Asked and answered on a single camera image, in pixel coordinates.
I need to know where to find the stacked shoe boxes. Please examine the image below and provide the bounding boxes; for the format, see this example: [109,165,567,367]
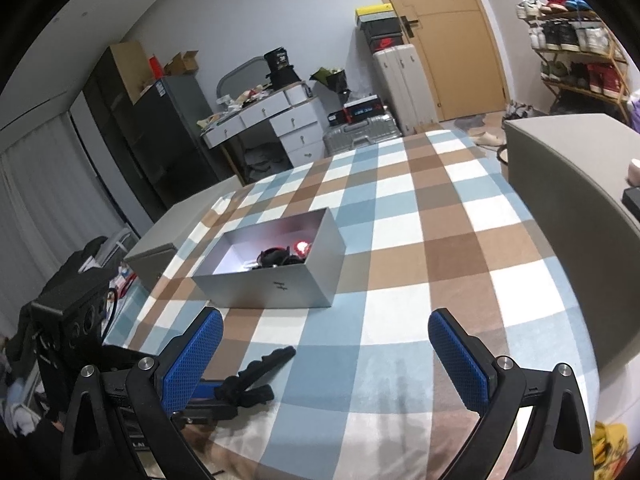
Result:
[355,3,404,53]

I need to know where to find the wooden door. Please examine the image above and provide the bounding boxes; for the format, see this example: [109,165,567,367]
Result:
[390,0,509,120]

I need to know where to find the silver grey cardboard box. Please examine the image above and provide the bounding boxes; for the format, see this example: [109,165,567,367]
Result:
[192,208,346,309]

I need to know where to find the wooden shoe rack with shoes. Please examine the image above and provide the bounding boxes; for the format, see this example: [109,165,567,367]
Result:
[515,0,631,125]

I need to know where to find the black bag on dresser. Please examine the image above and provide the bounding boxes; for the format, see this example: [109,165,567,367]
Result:
[264,47,300,90]

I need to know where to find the silver ribbed suitcase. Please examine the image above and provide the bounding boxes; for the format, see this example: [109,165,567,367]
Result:
[323,114,401,156]

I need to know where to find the plaid checked bed cover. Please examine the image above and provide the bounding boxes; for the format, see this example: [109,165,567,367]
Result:
[107,130,599,479]

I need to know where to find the white dressing table with drawers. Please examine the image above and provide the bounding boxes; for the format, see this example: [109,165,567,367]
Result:
[201,82,328,183]

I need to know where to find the grey bed footboard bench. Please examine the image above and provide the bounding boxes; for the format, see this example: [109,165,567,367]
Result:
[504,114,639,375]

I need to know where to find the black red box on suitcase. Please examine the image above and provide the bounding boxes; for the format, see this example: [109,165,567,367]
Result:
[343,94,385,124]

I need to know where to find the white upright suitcase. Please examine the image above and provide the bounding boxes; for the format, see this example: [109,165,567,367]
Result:
[373,44,438,136]

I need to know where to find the black plastic clip ornament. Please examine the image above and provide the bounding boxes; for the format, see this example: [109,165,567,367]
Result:
[256,247,304,269]

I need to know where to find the black cabinet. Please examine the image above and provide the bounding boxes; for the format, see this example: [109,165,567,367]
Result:
[82,41,233,221]

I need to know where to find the red China round badge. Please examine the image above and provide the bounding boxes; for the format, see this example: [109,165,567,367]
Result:
[294,240,311,258]

